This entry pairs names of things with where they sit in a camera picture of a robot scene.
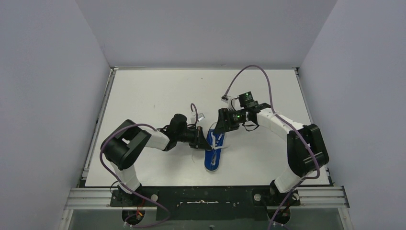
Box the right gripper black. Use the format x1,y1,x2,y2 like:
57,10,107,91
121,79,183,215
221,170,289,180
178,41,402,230
214,108,248,135

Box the white shoelace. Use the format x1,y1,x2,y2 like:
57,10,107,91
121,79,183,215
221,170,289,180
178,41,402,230
191,131,229,164

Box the blue canvas sneaker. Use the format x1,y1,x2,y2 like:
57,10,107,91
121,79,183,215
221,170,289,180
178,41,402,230
203,123,226,173

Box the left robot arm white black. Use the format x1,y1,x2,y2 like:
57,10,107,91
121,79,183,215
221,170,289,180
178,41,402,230
101,114,212,205

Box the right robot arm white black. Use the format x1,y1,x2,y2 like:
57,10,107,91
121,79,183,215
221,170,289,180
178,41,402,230
214,92,329,205

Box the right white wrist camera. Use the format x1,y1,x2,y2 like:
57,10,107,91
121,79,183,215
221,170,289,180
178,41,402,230
221,95,238,111

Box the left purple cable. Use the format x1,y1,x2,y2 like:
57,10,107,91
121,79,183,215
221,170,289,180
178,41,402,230
99,103,199,229

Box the purple cable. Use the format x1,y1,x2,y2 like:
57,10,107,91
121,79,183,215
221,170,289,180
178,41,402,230
99,103,199,229
222,65,321,230

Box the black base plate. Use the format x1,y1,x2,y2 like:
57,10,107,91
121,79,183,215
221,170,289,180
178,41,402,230
110,185,301,224

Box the right side aluminium rail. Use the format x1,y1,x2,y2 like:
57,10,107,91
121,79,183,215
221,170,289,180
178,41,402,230
292,67,330,186

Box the aluminium rail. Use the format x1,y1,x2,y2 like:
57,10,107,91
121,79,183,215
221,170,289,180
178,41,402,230
64,187,350,210
81,67,117,180
292,67,330,186

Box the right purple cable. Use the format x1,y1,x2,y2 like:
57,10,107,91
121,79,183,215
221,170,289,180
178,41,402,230
222,65,321,230

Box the left side aluminium rail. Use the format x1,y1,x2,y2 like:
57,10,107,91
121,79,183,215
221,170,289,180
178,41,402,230
81,67,117,180

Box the aluminium front rail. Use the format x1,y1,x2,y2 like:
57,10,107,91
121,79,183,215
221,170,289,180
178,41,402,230
64,187,350,210

